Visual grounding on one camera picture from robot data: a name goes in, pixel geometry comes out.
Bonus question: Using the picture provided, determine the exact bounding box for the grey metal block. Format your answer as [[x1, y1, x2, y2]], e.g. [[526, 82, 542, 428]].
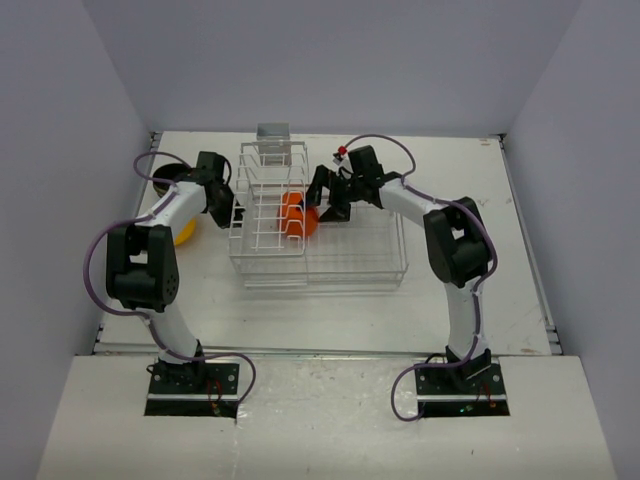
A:
[[256, 122, 290, 142]]

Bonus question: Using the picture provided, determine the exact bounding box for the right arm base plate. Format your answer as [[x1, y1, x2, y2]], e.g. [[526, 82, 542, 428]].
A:
[[415, 361, 510, 419]]

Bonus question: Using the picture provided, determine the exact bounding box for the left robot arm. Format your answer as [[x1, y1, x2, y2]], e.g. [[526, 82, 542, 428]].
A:
[[106, 151, 236, 395]]

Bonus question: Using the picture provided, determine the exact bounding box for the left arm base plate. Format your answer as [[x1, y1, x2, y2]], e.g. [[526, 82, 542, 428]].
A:
[[144, 361, 240, 419]]

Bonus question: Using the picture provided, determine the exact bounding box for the white wire dish rack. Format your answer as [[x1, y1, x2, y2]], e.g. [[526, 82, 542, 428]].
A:
[[228, 141, 408, 290]]

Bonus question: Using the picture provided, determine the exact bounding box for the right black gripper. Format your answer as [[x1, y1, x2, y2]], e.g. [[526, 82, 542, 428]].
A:
[[299, 165, 366, 224]]

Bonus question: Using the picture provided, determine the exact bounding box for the yellow bowl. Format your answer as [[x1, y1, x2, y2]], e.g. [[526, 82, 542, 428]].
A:
[[174, 218, 198, 247]]

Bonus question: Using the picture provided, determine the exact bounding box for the black bowl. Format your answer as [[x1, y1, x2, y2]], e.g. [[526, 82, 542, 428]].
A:
[[152, 163, 192, 197]]

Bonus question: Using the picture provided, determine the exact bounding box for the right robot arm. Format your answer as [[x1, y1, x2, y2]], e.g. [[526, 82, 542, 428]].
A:
[[303, 145, 497, 393]]

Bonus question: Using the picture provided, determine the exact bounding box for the orange cup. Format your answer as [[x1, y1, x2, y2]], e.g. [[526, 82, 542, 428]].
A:
[[277, 191, 319, 239]]

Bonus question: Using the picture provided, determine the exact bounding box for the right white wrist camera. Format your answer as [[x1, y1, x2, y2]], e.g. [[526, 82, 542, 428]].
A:
[[333, 146, 350, 169]]

